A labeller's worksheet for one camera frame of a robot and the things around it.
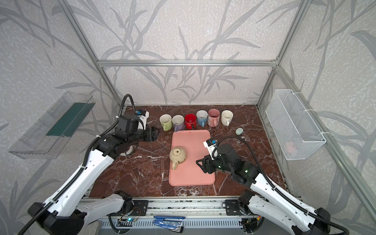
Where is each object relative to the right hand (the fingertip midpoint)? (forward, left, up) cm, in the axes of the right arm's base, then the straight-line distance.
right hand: (200, 155), depth 72 cm
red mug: (+35, +7, -16) cm, 39 cm away
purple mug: (+33, +16, -16) cm, 40 cm away
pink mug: (+33, -9, -9) cm, 35 cm away
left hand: (+12, +22, +9) cm, 26 cm away
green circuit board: (-25, +35, -18) cm, 47 cm away
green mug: (+34, +25, -14) cm, 44 cm away
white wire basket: (+4, -41, +15) cm, 44 cm away
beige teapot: (+5, +13, -10) cm, 17 cm away
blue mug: (+36, -2, -12) cm, 38 cm away
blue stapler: (-27, +14, -17) cm, 34 cm away
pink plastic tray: (-2, +7, -20) cm, 22 cm away
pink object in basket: (+4, -46, +1) cm, 46 cm away
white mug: (+35, -19, -11) cm, 41 cm away
